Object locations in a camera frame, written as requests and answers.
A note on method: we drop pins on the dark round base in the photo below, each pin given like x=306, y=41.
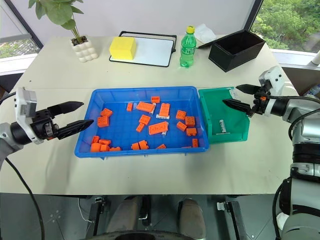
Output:
x=140, y=236

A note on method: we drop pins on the grey brown rounded shape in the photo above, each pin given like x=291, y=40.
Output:
x=192, y=217
x=125, y=217

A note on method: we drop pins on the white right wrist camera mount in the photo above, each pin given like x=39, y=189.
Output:
x=273, y=77

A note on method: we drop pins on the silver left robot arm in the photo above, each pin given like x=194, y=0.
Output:
x=5, y=143

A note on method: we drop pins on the clear plastic bottles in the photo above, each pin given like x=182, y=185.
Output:
x=313, y=91

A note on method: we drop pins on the green soda bottle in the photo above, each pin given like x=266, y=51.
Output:
x=187, y=50

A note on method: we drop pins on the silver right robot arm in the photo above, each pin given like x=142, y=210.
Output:
x=307, y=125

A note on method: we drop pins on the black table bracket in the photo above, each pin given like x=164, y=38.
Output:
x=236, y=217
x=96, y=215

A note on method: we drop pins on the white bubble plant pot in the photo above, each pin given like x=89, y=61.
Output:
x=85, y=51

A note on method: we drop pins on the small orange block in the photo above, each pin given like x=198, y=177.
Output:
x=155, y=99
x=95, y=139
x=195, y=142
x=104, y=148
x=140, y=127
x=135, y=146
x=129, y=107

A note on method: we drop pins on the orange studded block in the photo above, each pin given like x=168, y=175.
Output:
x=144, y=119
x=106, y=112
x=191, y=131
x=105, y=141
x=161, y=146
x=115, y=149
x=181, y=126
x=165, y=109
x=180, y=114
x=103, y=121
x=143, y=144
x=190, y=121

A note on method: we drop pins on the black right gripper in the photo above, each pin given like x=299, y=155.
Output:
x=261, y=101

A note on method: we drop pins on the brown cardboard box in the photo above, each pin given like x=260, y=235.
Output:
x=297, y=80

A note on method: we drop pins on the white crumpled tissue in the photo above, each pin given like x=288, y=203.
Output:
x=205, y=32

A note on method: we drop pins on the black centre post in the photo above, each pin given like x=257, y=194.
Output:
x=145, y=210

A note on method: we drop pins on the blue plastic tray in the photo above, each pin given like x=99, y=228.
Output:
x=122, y=132

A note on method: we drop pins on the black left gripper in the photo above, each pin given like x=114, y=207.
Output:
x=43, y=125

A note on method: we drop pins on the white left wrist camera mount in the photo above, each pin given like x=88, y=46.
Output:
x=25, y=106

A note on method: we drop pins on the green plastic bin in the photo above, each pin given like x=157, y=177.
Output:
x=215, y=110

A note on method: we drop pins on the large flat orange block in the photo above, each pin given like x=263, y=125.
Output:
x=158, y=128
x=145, y=106

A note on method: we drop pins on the white cylinder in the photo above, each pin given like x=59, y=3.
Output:
x=316, y=58

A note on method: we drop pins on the black window frame post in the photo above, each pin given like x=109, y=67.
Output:
x=254, y=15
x=26, y=26

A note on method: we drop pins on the yellow sponge block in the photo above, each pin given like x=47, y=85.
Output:
x=122, y=48

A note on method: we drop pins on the green leafy plant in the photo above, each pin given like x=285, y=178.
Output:
x=58, y=12

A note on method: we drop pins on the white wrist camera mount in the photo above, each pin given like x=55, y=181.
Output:
x=25, y=106
x=273, y=77

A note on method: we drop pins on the black open box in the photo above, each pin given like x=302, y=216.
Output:
x=222, y=60

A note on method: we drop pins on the black framed whiteboard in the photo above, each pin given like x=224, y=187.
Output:
x=155, y=51

